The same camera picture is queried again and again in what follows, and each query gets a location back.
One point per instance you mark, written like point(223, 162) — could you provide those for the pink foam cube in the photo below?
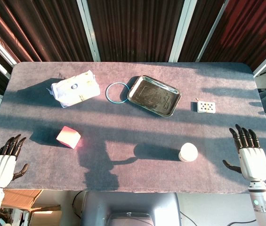
point(68, 137)

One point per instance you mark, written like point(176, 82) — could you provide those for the robot base body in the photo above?
point(130, 209)

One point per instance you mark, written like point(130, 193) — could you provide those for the white tissue pack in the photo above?
point(75, 88)

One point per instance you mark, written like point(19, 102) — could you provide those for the grey tablecloth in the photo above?
point(132, 127)

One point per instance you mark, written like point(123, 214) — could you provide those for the metal rectangular tray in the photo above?
point(154, 95)

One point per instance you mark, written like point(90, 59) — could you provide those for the cardboard box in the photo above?
point(26, 200)

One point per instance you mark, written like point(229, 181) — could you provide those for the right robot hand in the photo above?
point(252, 162)

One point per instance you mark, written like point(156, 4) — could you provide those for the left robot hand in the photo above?
point(2, 166)

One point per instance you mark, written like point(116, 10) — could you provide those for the white paper cup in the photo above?
point(188, 152)

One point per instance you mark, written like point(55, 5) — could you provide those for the dark red curtain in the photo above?
point(132, 30)

